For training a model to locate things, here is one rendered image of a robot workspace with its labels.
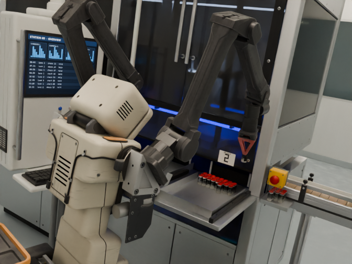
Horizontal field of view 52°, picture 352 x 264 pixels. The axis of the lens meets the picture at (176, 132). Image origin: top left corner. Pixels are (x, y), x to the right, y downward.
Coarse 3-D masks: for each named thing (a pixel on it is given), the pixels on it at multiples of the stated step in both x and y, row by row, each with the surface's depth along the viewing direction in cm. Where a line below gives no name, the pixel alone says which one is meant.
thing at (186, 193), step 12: (180, 180) 165; (192, 180) 176; (168, 192) 157; (180, 192) 159; (192, 192) 161; (204, 192) 163; (240, 192) 161; (180, 204) 145; (192, 204) 142; (204, 204) 150; (216, 204) 152; (204, 216) 140
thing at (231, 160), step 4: (220, 152) 174; (224, 152) 173; (228, 152) 171; (220, 156) 174; (224, 156) 173; (232, 156) 171; (220, 160) 174; (228, 160) 172; (232, 160) 171; (228, 164) 172; (232, 164) 171
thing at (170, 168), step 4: (168, 164) 193; (172, 164) 194; (176, 164) 195; (180, 164) 196; (188, 164) 188; (192, 164) 191; (168, 168) 187; (172, 168) 188; (176, 168) 189; (180, 168) 180; (184, 168) 184; (188, 168) 188; (192, 168) 192; (164, 172) 181; (168, 172) 181; (172, 172) 175; (176, 172) 178
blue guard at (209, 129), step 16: (160, 112) 190; (176, 112) 185; (144, 128) 197; (160, 128) 191; (208, 128) 176; (224, 128) 171; (240, 128) 167; (208, 144) 177; (224, 144) 172; (256, 144) 164; (240, 160) 169
